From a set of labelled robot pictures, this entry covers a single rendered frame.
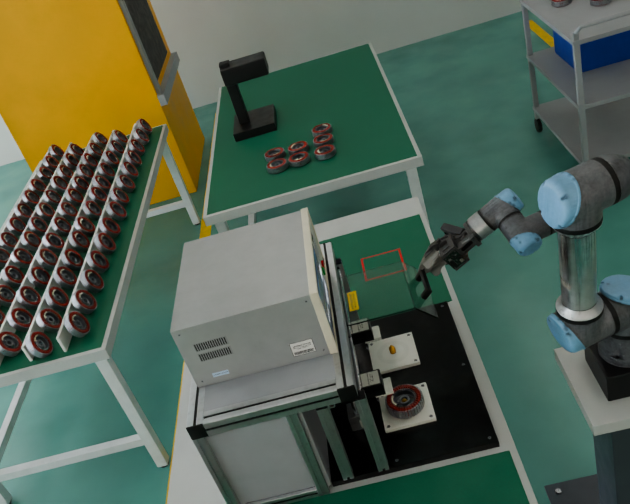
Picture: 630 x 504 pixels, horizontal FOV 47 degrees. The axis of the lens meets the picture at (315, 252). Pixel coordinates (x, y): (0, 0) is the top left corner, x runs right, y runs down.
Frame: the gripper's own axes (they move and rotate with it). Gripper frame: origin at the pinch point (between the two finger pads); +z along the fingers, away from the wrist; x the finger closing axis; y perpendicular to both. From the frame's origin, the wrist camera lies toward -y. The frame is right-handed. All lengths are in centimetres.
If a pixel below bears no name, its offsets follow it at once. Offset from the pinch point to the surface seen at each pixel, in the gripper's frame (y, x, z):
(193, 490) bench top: 36, -15, 86
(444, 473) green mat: 51, 21, 24
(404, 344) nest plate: 0.2, 18.0, 23.4
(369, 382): 28.0, -0.2, 26.9
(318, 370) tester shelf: 40, -22, 26
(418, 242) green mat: -60, 29, 12
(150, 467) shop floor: -51, 22, 173
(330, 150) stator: -156, 12, 33
